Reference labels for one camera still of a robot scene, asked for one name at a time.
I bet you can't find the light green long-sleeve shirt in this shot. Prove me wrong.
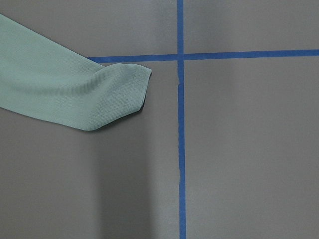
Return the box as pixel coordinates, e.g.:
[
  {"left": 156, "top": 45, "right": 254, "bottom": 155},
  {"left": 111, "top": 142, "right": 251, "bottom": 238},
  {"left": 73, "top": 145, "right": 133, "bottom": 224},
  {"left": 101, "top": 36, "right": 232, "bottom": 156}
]
[{"left": 0, "top": 16, "right": 152, "bottom": 131}]

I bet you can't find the blue tape line lengthwise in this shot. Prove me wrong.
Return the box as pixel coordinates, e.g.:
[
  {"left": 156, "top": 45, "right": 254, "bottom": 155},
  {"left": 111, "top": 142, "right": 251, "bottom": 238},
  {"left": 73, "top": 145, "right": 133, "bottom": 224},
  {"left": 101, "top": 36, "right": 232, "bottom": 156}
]
[{"left": 177, "top": 0, "right": 186, "bottom": 239}]

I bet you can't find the blue tape line crosswise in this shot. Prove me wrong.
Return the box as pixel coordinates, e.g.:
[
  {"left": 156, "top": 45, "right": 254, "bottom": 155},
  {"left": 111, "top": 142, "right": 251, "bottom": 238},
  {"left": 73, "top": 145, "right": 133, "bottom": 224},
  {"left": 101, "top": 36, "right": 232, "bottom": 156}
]
[{"left": 89, "top": 49, "right": 319, "bottom": 63}]

